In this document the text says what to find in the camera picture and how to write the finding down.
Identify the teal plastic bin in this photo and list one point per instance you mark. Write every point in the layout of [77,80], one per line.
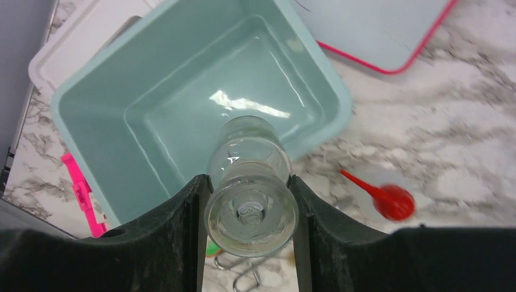
[142,117]

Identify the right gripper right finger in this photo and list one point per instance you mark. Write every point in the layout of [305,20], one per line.
[334,252]

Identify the white bin lid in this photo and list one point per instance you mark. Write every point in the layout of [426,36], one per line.
[91,28]

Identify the red cap wash bottle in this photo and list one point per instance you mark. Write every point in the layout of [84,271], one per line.
[381,194]

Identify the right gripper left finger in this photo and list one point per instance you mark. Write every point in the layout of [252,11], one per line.
[162,250]

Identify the metal crucible tongs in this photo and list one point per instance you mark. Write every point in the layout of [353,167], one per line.
[247,270]

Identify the pink highlighter marker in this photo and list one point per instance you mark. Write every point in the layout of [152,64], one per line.
[95,217]

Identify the pink framed whiteboard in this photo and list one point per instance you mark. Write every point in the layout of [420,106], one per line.
[383,35]

